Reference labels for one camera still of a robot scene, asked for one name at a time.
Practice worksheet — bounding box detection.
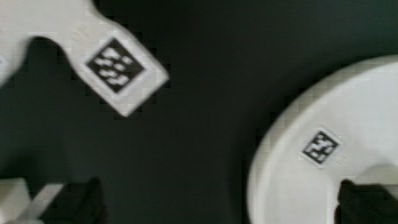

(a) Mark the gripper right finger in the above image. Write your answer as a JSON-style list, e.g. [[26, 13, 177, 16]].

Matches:
[[335, 179, 398, 224]]

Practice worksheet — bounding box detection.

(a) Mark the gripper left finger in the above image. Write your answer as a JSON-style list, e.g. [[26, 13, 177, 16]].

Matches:
[[20, 178, 107, 224]]

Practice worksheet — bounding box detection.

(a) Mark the white round table top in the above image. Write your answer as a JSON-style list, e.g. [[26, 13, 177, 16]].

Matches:
[[248, 55, 398, 224]]

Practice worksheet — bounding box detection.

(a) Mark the white cross-shaped table base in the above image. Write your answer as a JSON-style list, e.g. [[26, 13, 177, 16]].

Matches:
[[0, 0, 169, 116]]

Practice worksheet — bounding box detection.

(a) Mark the white left fence block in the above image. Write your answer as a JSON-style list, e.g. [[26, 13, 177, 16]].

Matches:
[[0, 178, 31, 224]]

